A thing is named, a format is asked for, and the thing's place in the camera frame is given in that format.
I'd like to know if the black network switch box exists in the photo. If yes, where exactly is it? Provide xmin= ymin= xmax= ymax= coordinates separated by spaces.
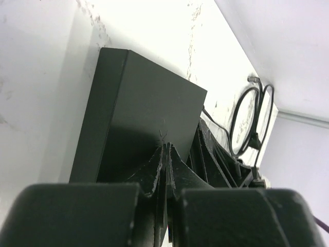
xmin=69 ymin=47 xmax=207 ymax=183

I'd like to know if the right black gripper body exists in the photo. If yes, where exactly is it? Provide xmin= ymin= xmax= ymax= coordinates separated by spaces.
xmin=187 ymin=119 xmax=267 ymax=189

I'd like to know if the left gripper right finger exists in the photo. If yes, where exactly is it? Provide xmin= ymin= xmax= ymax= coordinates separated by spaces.
xmin=166 ymin=143 xmax=214 ymax=246

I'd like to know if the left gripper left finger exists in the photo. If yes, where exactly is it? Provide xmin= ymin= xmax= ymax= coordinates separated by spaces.
xmin=126 ymin=144 xmax=167 ymax=246

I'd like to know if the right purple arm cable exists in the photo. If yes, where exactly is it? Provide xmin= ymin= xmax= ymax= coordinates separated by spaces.
xmin=312 ymin=215 xmax=329 ymax=233

